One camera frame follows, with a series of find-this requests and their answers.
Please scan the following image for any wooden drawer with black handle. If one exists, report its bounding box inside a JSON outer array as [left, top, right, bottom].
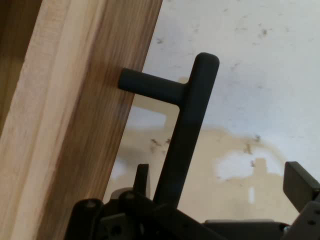
[[0, 0, 221, 240]]

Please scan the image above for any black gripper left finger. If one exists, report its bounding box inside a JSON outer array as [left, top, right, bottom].
[[63, 163, 219, 240]]

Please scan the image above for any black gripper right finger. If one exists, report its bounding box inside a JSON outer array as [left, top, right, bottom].
[[283, 161, 320, 240]]

